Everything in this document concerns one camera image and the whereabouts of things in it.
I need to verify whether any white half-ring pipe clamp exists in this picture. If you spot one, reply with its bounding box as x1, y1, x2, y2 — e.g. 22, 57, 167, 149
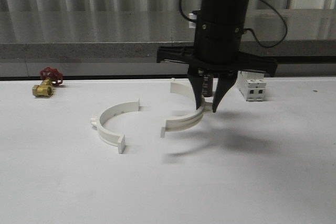
90, 99, 140, 154
161, 78, 213, 138

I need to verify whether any black cylindrical capacitor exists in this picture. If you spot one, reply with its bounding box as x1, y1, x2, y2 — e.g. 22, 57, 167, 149
198, 69, 215, 98

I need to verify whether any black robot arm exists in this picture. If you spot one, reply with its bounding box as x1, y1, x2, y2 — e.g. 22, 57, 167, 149
156, 0, 277, 112

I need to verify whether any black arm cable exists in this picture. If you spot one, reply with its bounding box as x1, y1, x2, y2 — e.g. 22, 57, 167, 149
179, 0, 288, 48

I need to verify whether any grey stone counter ledge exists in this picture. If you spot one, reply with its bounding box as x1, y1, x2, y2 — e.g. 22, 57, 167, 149
1, 9, 335, 62

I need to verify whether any white circuit breaker red switch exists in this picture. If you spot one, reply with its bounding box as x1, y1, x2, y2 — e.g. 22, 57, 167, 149
237, 71, 266, 102

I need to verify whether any brass valve with red handle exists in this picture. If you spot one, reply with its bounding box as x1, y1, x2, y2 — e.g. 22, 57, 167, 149
32, 67, 63, 97

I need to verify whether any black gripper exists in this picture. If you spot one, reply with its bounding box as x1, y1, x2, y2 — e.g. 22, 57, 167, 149
156, 11, 277, 113

